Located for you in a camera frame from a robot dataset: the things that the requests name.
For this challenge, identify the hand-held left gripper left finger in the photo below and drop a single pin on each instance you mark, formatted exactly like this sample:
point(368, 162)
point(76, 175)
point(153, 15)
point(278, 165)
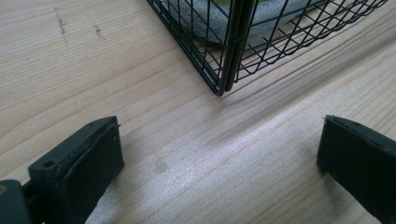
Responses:
point(81, 168)

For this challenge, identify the grey sponge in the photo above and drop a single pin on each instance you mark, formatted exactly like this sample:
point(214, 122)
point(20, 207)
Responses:
point(214, 18)

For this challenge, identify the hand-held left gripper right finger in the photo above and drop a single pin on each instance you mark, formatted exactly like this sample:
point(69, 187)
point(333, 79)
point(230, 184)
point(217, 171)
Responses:
point(358, 155)

